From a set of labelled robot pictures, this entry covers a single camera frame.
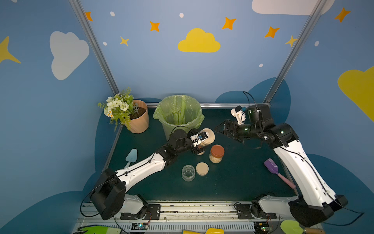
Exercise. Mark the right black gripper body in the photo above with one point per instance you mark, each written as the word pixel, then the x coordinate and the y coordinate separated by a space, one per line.
pixel 233 130

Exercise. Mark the controller board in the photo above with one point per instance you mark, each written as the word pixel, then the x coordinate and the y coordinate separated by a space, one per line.
pixel 261 228
pixel 139 226

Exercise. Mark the purple pink-handled scoop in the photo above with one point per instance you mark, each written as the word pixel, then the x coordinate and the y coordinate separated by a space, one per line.
pixel 273 168

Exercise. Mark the right controller board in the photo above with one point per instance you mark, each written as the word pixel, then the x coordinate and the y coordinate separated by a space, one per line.
pixel 261 228

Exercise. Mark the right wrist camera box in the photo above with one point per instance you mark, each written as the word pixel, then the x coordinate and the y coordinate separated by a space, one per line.
pixel 239 113

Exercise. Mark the beige jar lid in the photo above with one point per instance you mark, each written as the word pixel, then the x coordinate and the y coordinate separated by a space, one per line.
pixel 202 169

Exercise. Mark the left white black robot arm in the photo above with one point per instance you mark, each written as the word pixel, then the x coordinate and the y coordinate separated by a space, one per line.
pixel 109 195

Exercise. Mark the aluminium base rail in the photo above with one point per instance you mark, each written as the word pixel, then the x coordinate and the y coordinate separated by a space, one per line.
pixel 179 216

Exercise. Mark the right brown-lid oatmeal jar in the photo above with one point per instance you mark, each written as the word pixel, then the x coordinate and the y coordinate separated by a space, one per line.
pixel 216 153

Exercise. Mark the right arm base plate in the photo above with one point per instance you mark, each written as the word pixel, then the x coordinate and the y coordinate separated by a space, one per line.
pixel 244 211

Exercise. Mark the green spatula wooden handle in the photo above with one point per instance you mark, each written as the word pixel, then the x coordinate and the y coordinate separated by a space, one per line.
pixel 293 227

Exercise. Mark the left controller board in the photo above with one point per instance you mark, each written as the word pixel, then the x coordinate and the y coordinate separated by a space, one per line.
pixel 139 226

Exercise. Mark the artificial white flower plant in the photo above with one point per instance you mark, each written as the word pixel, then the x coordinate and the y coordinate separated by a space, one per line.
pixel 120 108

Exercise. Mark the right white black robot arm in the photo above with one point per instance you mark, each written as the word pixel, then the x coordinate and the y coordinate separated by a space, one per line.
pixel 317 201

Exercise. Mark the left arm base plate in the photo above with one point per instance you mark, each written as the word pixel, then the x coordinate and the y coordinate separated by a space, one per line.
pixel 151 211

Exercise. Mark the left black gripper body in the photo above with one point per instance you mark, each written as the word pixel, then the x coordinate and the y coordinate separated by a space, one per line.
pixel 197 145

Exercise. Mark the green plastic bin liner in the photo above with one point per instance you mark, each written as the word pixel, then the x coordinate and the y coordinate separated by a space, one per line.
pixel 179 112

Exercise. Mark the beige-lid oatmeal jar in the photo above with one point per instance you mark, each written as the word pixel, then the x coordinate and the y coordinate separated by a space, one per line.
pixel 188 173
pixel 211 138

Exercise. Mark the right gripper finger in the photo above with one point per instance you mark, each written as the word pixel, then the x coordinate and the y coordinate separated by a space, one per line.
pixel 224 124
pixel 224 131

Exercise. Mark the light blue spatula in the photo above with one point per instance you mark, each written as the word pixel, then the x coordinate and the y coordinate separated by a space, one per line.
pixel 131 157

